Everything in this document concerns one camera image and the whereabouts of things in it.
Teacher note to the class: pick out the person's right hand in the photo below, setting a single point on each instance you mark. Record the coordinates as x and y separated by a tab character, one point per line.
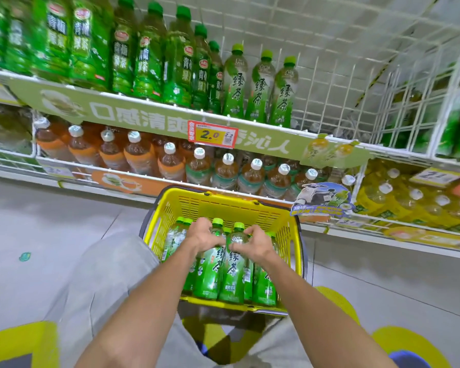
257	247

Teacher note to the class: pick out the person's left hand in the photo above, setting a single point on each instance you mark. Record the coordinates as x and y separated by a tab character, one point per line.
201	235

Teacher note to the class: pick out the person's left fingers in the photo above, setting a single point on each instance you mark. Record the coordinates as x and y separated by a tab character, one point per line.
214	230

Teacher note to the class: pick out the person's right thumb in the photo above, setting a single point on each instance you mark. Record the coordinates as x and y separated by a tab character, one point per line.
237	247

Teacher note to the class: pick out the green tea bottle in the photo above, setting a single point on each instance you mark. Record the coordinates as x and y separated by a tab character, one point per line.
233	279
283	97
235	88
209	272
260	91

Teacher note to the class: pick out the person's right forearm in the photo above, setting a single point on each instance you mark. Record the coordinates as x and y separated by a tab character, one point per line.
310	314

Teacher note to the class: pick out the person's left forearm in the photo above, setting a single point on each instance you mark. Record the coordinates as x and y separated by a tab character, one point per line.
149	302

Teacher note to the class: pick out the yellow plastic shopping basket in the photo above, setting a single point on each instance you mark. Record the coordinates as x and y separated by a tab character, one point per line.
222	206

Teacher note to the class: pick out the group of green tea bottles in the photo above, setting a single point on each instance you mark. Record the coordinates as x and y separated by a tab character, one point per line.
264	289

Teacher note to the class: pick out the row of brown tea bottles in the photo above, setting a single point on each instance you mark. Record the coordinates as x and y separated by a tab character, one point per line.
249	176

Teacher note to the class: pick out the red and yellow price tag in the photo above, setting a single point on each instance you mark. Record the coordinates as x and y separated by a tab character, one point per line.
212	134

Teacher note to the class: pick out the scooter promo sign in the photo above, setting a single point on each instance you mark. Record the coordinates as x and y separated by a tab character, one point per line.
322	199

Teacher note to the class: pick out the orange shelf banner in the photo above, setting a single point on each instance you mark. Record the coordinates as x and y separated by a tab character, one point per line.
119	182

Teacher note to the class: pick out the row of orange label bottles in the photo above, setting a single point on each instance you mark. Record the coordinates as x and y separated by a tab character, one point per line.
138	153

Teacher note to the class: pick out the green shelf banner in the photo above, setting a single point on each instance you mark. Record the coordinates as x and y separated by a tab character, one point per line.
145	118

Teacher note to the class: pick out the white price tag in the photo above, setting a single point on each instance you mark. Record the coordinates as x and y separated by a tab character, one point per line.
58	171

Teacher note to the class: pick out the row of yellow drink bottles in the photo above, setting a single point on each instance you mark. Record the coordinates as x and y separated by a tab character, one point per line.
406	205

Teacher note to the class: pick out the row of dark green bottles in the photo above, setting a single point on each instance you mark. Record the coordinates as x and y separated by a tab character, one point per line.
149	57

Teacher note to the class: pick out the green floor sticker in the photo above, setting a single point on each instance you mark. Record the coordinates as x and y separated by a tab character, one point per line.
24	257

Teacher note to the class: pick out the green drink packs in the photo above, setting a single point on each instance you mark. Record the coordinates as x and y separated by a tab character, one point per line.
454	126

